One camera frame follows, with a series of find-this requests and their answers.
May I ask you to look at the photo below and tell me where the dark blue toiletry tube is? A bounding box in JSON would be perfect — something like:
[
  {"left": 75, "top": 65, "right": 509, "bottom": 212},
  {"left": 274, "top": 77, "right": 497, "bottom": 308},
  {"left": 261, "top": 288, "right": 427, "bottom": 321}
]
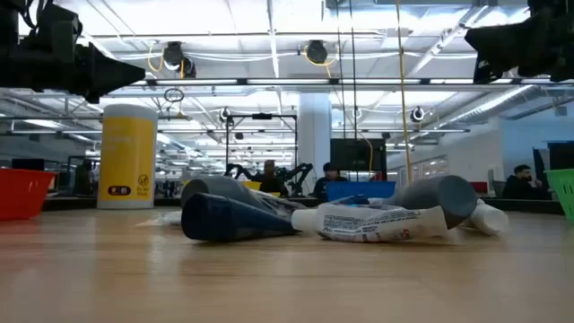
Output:
[{"left": 180, "top": 191, "right": 300, "bottom": 242}]

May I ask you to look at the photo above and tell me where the yellow plastic basket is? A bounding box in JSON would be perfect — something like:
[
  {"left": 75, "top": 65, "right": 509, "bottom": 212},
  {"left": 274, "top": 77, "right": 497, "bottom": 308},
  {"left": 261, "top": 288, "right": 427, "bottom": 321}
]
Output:
[{"left": 240, "top": 179, "right": 283, "bottom": 198}]

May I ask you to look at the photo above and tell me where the black background rig frame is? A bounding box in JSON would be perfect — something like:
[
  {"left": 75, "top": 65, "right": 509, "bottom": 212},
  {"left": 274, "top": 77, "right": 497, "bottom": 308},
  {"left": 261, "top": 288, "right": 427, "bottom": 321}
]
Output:
[{"left": 225, "top": 113, "right": 299, "bottom": 180}]

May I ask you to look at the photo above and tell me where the white building column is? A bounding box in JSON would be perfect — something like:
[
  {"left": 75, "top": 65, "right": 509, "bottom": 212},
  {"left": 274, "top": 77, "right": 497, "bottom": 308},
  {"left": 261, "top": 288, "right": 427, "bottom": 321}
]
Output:
[{"left": 298, "top": 92, "right": 333, "bottom": 194}]

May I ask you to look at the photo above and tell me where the black monitor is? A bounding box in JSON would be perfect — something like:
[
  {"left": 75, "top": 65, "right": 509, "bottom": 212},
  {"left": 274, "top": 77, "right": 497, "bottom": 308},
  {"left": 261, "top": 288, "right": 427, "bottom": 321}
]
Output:
[
  {"left": 330, "top": 137, "right": 387, "bottom": 172},
  {"left": 532, "top": 141, "right": 574, "bottom": 171},
  {"left": 11, "top": 157, "right": 46, "bottom": 171}
]

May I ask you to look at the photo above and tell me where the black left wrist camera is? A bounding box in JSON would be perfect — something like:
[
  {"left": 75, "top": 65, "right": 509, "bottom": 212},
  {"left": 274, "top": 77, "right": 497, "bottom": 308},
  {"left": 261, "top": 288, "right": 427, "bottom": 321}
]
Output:
[{"left": 38, "top": 3, "right": 84, "bottom": 46}]

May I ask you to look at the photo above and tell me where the blue plastic basket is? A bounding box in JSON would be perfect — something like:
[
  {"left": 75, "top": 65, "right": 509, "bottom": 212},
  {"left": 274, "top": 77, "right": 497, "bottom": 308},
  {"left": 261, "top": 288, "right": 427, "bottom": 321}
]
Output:
[{"left": 326, "top": 180, "right": 397, "bottom": 203}]

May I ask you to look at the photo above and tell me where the black hanging cable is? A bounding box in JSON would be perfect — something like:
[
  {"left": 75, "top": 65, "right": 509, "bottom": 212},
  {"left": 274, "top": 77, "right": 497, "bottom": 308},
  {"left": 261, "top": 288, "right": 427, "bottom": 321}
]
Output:
[
  {"left": 348, "top": 0, "right": 360, "bottom": 140},
  {"left": 335, "top": 0, "right": 347, "bottom": 140}
]

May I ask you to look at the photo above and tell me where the green plastic basket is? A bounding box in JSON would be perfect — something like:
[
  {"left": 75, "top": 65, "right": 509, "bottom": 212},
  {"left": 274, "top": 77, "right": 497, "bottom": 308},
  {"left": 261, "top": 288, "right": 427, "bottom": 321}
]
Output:
[{"left": 544, "top": 168, "right": 574, "bottom": 223}]

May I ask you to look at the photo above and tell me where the grey loofah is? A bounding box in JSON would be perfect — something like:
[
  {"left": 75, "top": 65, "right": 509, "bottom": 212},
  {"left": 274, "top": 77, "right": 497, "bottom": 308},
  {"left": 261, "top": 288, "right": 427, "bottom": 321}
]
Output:
[{"left": 250, "top": 188, "right": 310, "bottom": 216}]

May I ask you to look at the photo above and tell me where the white toothpaste tube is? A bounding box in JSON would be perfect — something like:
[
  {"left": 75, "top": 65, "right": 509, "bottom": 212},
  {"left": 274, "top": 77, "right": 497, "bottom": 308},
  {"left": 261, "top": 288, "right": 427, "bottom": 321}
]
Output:
[
  {"left": 291, "top": 204, "right": 449, "bottom": 244},
  {"left": 461, "top": 198, "right": 510, "bottom": 237}
]

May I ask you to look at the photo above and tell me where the yellow canister with white lid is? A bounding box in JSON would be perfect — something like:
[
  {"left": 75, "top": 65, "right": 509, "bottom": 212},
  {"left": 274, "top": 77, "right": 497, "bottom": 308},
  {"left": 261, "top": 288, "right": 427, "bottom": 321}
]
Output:
[{"left": 97, "top": 103, "right": 159, "bottom": 210}]

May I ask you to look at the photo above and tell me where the red plastic basket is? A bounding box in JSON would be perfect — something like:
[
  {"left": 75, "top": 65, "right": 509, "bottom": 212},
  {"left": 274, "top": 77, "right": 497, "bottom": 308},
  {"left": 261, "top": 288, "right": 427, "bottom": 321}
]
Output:
[{"left": 0, "top": 168, "right": 57, "bottom": 222}]

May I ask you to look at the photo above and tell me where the black aluminium table frame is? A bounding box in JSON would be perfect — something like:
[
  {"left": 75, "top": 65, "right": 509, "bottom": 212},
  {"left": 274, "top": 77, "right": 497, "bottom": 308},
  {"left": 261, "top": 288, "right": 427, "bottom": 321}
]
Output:
[{"left": 42, "top": 196, "right": 565, "bottom": 215}]

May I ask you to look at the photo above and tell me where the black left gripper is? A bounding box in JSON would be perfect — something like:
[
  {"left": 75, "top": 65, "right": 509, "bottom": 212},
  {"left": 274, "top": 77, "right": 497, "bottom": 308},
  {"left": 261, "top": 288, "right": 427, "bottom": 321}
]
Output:
[{"left": 0, "top": 0, "right": 147, "bottom": 105}]

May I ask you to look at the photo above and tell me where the person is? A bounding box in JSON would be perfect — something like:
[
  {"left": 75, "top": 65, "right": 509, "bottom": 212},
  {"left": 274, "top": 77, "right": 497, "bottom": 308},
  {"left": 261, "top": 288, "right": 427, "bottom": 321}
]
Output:
[
  {"left": 501, "top": 164, "right": 552, "bottom": 201},
  {"left": 258, "top": 159, "right": 291, "bottom": 198},
  {"left": 312, "top": 161, "right": 349, "bottom": 202}
]

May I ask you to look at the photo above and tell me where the black left camera cable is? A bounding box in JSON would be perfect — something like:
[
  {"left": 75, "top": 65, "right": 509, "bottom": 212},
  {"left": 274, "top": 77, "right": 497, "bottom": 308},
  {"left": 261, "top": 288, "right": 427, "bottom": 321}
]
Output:
[{"left": 20, "top": 0, "right": 48, "bottom": 29}]

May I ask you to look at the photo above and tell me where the grey toiletry tube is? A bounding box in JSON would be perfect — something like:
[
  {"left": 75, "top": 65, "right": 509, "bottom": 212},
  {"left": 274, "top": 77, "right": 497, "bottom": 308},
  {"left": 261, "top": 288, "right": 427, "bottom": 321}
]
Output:
[
  {"left": 389, "top": 174, "right": 479, "bottom": 230},
  {"left": 180, "top": 176, "right": 270, "bottom": 212}
]

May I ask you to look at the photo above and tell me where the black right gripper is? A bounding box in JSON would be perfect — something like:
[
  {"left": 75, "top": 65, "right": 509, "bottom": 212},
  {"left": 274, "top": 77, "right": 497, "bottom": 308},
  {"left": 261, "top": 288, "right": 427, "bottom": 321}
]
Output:
[{"left": 464, "top": 0, "right": 574, "bottom": 85}]

